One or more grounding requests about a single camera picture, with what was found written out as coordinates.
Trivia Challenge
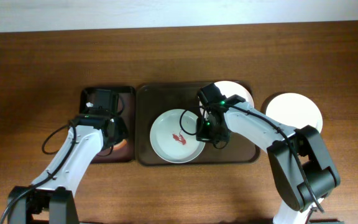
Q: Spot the cream white plate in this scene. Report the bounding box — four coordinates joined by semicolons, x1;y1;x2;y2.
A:
263;93;323;133

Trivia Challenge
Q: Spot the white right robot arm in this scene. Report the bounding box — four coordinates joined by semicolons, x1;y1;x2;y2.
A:
195;83;341;223

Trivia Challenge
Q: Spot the pale green plate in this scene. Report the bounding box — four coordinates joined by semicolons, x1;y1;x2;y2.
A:
150;109;205;164

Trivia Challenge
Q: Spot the large dark brown tray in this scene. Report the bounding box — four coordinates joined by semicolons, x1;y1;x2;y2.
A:
135;82;260;167

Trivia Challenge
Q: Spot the small dark brown tray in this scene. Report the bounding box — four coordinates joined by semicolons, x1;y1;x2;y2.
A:
79;86;135;164

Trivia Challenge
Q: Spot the orange green sponge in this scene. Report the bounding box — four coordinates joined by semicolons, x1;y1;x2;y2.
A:
112;139;127;151

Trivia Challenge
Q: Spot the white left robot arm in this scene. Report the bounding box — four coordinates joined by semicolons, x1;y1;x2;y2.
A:
0;86;133;223

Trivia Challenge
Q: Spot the pale pink plate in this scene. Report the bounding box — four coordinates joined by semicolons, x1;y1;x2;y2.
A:
197;81;254;123

